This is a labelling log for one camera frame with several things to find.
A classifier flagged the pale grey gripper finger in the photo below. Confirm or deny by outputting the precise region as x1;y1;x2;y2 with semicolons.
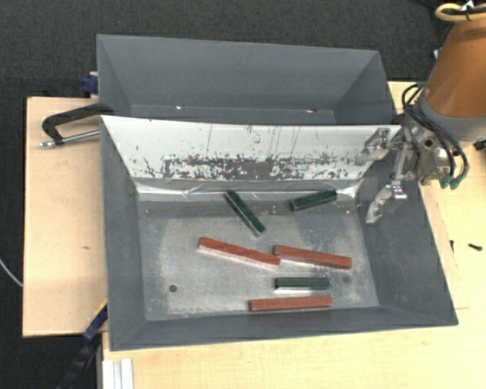
364;181;409;225
354;126;391;167

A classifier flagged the dark green flat block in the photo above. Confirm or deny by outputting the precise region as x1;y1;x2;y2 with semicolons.
288;188;339;213
273;276;331;296
222;189;266;238

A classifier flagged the red-brown flat block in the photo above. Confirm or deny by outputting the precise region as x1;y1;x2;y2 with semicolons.
196;236;282;271
271;244;353;271
248;295;334;314

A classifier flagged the grey metal bin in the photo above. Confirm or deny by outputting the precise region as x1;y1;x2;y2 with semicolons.
96;33;459;352

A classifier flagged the pale wood board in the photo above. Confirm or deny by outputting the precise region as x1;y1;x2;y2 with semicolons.
22;96;109;338

